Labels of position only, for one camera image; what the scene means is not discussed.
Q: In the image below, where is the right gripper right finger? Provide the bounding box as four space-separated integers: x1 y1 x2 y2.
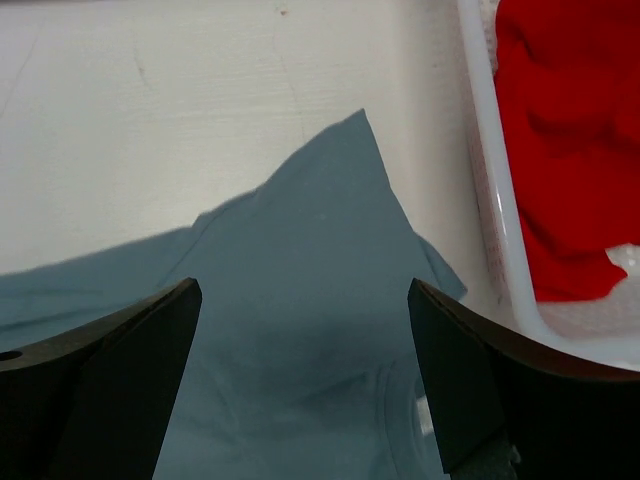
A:
408 280 639 479

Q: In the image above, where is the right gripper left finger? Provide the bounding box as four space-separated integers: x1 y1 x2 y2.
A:
1 278 202 480

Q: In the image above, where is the white plastic basket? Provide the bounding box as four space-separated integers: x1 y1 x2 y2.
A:
448 1 639 370

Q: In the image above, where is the crumpled red t-shirt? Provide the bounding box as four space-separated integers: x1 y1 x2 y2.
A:
494 1 639 302

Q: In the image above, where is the blue-grey t-shirt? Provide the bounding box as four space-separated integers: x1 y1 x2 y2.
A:
1 111 466 479

